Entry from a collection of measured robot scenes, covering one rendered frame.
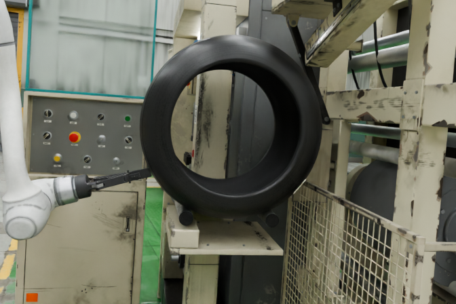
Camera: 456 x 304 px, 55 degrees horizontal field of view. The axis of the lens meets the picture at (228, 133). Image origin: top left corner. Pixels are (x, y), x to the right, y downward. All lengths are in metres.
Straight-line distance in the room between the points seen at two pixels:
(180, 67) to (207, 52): 0.09
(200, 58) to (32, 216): 0.65
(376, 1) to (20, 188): 1.13
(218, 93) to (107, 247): 0.89
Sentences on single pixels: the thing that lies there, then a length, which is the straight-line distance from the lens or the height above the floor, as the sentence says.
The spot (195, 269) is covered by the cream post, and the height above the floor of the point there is 0.60.
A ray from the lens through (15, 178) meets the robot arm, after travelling 1.33.
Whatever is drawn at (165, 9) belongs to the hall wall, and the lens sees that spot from 11.08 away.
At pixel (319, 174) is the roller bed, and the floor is 1.01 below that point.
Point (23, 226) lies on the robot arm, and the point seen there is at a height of 0.90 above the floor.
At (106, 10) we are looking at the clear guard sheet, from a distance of 2.13.
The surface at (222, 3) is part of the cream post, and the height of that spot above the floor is 1.66.
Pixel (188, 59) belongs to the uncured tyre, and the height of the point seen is 1.39.
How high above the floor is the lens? 1.25
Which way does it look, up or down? 3 degrees down
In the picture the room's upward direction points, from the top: 4 degrees clockwise
